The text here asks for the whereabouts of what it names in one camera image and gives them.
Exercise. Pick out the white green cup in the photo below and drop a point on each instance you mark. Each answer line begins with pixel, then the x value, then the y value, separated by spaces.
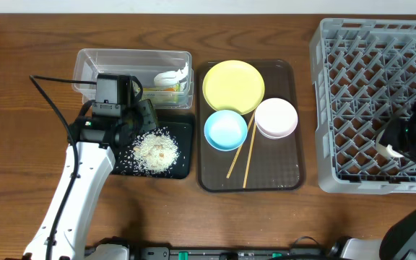
pixel 386 151

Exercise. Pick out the grey dishwasher rack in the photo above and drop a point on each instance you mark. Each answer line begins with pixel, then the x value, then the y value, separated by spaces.
pixel 364 74

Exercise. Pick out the brown serving tray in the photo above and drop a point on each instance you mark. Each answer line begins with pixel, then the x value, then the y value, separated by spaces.
pixel 276 164

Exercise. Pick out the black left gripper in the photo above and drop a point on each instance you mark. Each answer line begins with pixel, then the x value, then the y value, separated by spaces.
pixel 147 118

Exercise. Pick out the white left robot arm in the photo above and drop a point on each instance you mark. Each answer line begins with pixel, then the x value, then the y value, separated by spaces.
pixel 96 138

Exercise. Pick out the black tray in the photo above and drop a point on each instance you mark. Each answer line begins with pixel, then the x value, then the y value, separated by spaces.
pixel 181 127

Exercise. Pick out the clear plastic bin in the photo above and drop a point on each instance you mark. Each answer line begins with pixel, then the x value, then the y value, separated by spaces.
pixel 143 64

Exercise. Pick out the yellow plate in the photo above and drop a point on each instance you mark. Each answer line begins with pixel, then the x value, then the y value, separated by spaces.
pixel 233 85

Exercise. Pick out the right wooden chopstick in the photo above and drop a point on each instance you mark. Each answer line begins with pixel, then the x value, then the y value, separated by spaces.
pixel 250 150

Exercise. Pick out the blue bowl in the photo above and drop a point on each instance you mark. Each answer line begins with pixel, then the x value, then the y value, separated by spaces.
pixel 225 130

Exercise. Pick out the white tissue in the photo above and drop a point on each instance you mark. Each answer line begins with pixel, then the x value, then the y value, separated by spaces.
pixel 171 78

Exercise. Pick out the wooden chopstick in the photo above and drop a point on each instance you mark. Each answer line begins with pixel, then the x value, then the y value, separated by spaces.
pixel 240 147
pixel 250 150

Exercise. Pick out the pink bowl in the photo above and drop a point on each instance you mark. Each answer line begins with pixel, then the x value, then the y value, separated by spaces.
pixel 276 118

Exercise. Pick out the pandan cake wrapper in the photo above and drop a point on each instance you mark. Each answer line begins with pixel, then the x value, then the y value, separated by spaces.
pixel 163 95

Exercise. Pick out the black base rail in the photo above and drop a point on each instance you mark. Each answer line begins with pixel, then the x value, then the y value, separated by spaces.
pixel 229 253

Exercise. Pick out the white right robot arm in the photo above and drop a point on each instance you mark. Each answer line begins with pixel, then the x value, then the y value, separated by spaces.
pixel 399 242

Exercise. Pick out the left wooden chopstick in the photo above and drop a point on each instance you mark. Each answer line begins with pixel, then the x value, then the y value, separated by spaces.
pixel 240 147

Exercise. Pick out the rice leftovers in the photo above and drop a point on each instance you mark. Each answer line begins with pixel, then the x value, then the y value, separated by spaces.
pixel 151 153

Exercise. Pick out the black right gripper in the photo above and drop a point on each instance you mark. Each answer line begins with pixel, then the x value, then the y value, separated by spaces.
pixel 399 134

